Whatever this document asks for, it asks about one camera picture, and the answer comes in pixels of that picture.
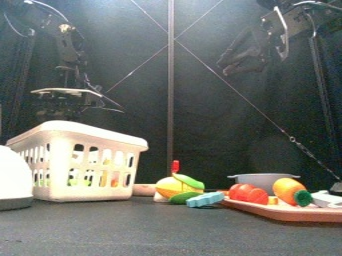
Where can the grey toy pot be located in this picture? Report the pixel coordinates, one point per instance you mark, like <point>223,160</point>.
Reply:
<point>261,180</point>

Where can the red toy tomato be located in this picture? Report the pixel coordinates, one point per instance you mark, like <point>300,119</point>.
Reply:
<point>247,194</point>

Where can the vertical metal frame pole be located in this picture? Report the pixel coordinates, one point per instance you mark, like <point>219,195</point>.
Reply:
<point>169,86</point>

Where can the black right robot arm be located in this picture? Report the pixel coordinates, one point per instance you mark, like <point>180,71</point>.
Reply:
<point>320,20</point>

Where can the dark green toy slice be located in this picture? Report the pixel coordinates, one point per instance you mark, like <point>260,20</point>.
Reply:
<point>181,198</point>

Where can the red toy stem piece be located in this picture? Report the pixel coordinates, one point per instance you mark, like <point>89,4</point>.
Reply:
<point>175,166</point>

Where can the light blue toy fish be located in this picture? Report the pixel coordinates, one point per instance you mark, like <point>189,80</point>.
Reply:
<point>204,199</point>

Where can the white domed lid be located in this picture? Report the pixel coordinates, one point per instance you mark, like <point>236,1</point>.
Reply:
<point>13,180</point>

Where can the orange toy carrot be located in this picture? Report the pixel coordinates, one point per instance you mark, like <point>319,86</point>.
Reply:
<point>291,191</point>

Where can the small yellow toy piece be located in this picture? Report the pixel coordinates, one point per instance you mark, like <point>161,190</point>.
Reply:
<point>272,200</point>

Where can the wooden cutting board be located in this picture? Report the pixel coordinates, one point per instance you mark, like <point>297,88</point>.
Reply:
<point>284,211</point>

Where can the orange toy inside basket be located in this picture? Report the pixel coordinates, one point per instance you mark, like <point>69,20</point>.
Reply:
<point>113,181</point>

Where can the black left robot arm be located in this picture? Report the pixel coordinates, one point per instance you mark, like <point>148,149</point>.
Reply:
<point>66,40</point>

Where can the green toy inside basket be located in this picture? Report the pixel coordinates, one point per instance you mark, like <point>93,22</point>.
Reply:
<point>80,181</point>

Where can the white toy cleaver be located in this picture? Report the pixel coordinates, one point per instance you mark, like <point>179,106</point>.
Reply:
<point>327,199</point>

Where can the white plastic laundry basket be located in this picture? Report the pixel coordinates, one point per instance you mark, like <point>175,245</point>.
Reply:
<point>74,160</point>

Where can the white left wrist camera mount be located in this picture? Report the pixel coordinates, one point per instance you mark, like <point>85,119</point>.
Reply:
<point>66,91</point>

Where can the light wooden toy piece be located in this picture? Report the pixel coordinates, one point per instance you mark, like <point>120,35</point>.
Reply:
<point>144,190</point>

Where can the yellow green toy fruit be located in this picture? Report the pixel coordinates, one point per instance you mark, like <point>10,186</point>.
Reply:
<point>177,186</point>

